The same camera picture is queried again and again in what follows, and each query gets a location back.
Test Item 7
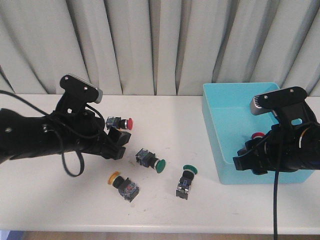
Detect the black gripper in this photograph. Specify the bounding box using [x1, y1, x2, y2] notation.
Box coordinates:
[49, 94, 131, 160]
[233, 102, 320, 175]

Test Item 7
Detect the red button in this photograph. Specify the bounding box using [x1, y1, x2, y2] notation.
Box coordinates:
[237, 131, 266, 156]
[105, 116, 133, 130]

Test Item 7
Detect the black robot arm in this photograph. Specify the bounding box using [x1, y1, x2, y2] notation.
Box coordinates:
[233, 102, 320, 175]
[0, 93, 131, 162]

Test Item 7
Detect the light blue plastic box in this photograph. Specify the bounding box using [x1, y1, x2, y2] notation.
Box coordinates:
[202, 82, 315, 185]

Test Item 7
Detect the green button lying left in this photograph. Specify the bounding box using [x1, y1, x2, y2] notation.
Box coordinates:
[135, 148, 166, 174]

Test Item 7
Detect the green button lying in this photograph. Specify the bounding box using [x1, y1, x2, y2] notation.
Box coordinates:
[135, 148, 166, 174]
[175, 164, 198, 200]

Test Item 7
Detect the yellow button lying front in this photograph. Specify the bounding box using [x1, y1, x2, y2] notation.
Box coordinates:
[107, 171, 140, 202]

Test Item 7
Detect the grey pleated curtain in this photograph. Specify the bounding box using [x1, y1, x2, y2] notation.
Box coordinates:
[0, 0, 320, 96]

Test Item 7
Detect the green button lying right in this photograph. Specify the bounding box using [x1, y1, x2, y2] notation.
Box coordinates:
[175, 164, 198, 200]

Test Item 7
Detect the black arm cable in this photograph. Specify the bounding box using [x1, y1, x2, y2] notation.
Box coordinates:
[0, 72, 106, 178]
[272, 109, 282, 240]

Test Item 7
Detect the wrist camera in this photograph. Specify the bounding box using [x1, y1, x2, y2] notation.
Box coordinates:
[249, 86, 308, 116]
[59, 74, 103, 104]

